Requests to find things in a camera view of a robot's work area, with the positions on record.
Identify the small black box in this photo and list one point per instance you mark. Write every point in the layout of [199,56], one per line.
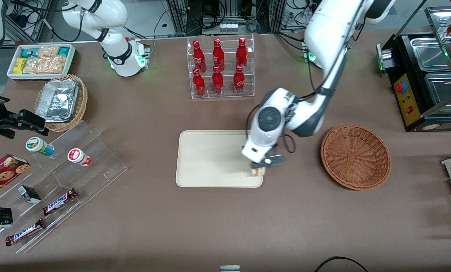
[2,218]
[30,194]

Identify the steel warmer pan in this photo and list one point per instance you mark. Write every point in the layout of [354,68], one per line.
[429,53]
[442,88]

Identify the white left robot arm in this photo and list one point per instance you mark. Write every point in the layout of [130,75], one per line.
[323,41]

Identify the small light wicker basket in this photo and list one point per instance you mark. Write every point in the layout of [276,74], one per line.
[82,102]

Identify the teal snack packet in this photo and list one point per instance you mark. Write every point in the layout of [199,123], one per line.
[64,50]
[28,52]

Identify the clear cracker bag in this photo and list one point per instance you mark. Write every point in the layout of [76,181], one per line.
[48,51]
[56,64]
[34,66]

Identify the green label yoghurt cup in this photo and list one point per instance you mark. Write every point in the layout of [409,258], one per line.
[38,145]

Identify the yellow snack packet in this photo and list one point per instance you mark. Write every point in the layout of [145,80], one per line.
[19,65]

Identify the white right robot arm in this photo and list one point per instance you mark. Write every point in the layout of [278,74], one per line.
[112,22]

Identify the large brown wicker basket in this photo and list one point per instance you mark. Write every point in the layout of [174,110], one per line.
[355,156]

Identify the white power strip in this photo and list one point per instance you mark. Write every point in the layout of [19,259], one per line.
[229,27]

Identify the triangular sandwich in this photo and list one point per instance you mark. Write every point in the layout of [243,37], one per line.
[258,172]

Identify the brown Snickers bar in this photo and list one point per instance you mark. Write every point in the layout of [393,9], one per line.
[59,201]
[25,232]

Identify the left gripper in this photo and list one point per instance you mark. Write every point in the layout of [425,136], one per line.
[254,166]

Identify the white rectangular snack bin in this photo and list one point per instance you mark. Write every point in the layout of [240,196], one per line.
[12,75]

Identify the cream plastic tray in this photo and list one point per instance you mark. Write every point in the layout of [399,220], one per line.
[206,158]

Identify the clear acrylic stepped display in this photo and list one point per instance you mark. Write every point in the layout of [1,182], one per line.
[97,166]

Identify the clear acrylic bottle rack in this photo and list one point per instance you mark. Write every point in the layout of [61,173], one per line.
[227,94]

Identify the red cola bottle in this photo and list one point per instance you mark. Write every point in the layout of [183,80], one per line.
[198,56]
[242,53]
[217,82]
[239,81]
[218,56]
[199,85]

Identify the red tartan cookie box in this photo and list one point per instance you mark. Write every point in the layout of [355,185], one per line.
[4,173]

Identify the red label yoghurt cup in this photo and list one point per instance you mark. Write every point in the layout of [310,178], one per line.
[78,156]

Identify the aluminium foil container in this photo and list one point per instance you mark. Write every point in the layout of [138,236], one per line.
[57,101]

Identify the grey device edge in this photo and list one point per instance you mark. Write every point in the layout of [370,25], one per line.
[230,268]

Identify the black food warmer machine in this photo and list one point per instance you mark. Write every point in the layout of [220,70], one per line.
[408,102]

